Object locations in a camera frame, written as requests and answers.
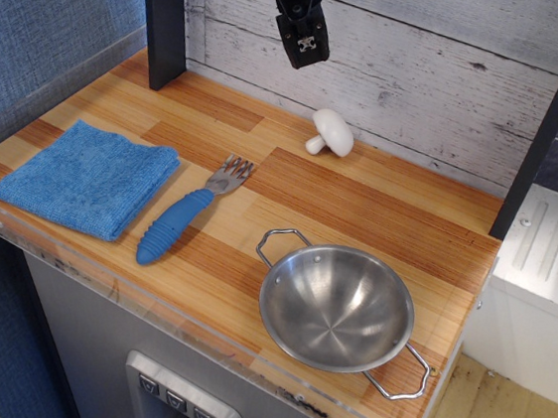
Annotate blue handled metal fork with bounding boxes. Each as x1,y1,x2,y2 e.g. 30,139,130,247
135,154,254,266

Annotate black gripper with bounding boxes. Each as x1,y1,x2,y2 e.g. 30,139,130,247
276,0,330,69

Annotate silver dispenser button panel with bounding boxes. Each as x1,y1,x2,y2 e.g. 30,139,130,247
125,350,242,418

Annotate clear acrylic counter edge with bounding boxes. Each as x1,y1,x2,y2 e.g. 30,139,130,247
0,192,500,418

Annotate white grooved side unit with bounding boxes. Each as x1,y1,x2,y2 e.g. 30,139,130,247
463,185,558,404

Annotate right dark vertical post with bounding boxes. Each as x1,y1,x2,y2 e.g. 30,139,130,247
489,88,558,239

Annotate left dark vertical post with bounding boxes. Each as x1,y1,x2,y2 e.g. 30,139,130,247
145,0,186,90

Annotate white toy mushroom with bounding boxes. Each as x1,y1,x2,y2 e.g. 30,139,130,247
305,108,354,157

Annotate steel bowl with wire handles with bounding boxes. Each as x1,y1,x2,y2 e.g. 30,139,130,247
258,229,431,401

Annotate dark vertical post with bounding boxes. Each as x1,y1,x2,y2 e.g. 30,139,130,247
489,88,558,239
145,0,186,90

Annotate blue towel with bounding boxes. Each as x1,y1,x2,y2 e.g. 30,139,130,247
0,120,180,241

